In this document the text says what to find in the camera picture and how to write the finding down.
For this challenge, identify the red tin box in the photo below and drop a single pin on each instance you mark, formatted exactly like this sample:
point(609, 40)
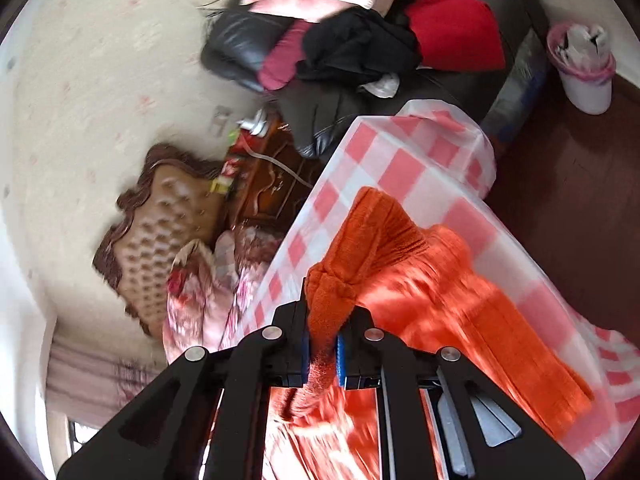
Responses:
point(238, 155)

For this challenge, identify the red garment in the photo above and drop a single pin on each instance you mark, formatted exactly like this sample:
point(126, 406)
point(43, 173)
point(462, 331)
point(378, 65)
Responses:
point(456, 35)

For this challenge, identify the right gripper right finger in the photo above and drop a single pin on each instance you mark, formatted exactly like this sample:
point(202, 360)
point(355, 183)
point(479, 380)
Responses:
point(439, 416)

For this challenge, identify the black leather armchair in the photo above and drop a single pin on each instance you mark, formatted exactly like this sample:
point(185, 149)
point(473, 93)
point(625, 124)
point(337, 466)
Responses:
point(319, 114)

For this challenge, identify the white charger with cable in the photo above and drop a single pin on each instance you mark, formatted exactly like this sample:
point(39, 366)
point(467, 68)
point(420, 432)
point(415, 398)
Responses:
point(258, 127)

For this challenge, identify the black clothes pile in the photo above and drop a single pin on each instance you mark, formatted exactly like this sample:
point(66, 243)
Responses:
point(357, 46)

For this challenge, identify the pink checkered plastic tablecloth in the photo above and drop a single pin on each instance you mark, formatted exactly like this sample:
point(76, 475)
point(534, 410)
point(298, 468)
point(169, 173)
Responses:
point(439, 165)

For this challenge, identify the dark wooden nightstand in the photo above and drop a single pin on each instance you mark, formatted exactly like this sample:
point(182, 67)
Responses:
point(264, 195)

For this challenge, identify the yellow jar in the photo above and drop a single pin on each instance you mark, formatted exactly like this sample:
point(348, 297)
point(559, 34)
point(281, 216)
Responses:
point(221, 185)

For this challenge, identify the white trash bin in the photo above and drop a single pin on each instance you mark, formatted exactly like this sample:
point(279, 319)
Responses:
point(582, 55)

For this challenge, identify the wall socket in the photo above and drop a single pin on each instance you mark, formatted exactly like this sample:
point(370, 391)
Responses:
point(219, 121)

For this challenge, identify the pink curtain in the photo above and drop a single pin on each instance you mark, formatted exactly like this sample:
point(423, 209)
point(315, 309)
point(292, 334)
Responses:
point(91, 387)

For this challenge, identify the orange fleece pants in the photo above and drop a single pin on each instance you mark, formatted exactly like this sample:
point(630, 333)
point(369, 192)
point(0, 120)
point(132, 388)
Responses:
point(419, 285)

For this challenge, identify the magenta garment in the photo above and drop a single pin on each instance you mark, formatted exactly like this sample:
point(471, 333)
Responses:
point(279, 67)

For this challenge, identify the tufted carved headboard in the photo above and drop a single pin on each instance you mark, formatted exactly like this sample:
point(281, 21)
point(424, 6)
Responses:
point(172, 203)

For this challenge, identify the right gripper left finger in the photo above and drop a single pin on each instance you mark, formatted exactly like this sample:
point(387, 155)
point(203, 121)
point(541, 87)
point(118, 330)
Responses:
point(205, 416)

